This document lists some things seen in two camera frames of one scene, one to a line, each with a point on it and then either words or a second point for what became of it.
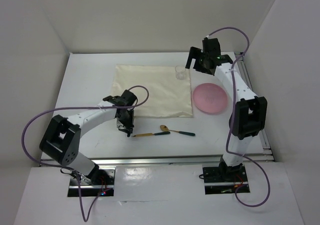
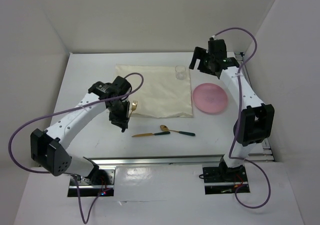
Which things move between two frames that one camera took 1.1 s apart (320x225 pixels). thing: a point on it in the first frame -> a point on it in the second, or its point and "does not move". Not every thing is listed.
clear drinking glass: (180, 72) does not move
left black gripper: (129, 125) -> (116, 120)
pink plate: (210, 98) does not move
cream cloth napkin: (168, 96) does not move
